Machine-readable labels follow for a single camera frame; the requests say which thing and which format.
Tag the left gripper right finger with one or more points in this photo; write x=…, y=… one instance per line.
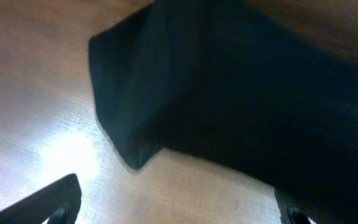
x=289, y=213

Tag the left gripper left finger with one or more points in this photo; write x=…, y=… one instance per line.
x=58, y=202

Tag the black trousers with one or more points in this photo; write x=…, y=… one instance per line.
x=221, y=81

